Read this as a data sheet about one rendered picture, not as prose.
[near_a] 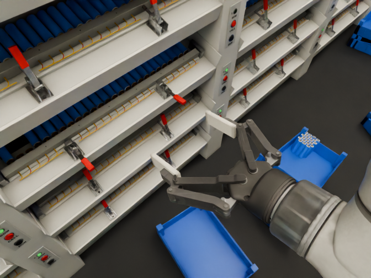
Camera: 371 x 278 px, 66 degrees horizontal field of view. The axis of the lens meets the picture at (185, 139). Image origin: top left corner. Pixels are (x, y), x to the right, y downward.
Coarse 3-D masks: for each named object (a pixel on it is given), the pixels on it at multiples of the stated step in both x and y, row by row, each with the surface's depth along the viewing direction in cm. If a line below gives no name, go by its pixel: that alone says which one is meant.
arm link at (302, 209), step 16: (288, 192) 37; (304, 192) 36; (320, 192) 36; (288, 208) 36; (304, 208) 35; (320, 208) 34; (272, 224) 37; (288, 224) 35; (304, 224) 34; (320, 224) 33; (288, 240) 36; (304, 240) 34; (304, 256) 36
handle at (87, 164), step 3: (75, 147) 62; (72, 150) 62; (75, 150) 62; (75, 153) 62; (78, 153) 62; (78, 156) 61; (81, 156) 61; (81, 159) 61; (84, 159) 60; (87, 159) 60; (84, 162) 60; (87, 162) 60; (90, 162) 60; (84, 165) 60; (87, 165) 59; (90, 165) 59; (87, 168) 60; (90, 168) 59; (93, 168) 59; (90, 171) 59
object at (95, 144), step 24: (192, 48) 82; (192, 72) 80; (120, 120) 70; (144, 120) 73; (96, 144) 66; (0, 168) 60; (48, 168) 62; (72, 168) 63; (0, 192) 55; (24, 192) 59; (48, 192) 64
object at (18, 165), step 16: (176, 64) 77; (144, 80) 73; (160, 80) 75; (128, 96) 70; (144, 96) 72; (96, 112) 67; (80, 128) 64; (48, 144) 62; (16, 160) 59; (32, 160) 60; (48, 160) 62
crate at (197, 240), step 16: (192, 208) 107; (160, 224) 98; (176, 224) 106; (192, 224) 106; (208, 224) 106; (176, 240) 103; (192, 240) 103; (208, 240) 103; (224, 240) 103; (176, 256) 100; (192, 256) 100; (208, 256) 100; (224, 256) 100; (240, 256) 99; (192, 272) 97; (208, 272) 97; (224, 272) 97; (240, 272) 97
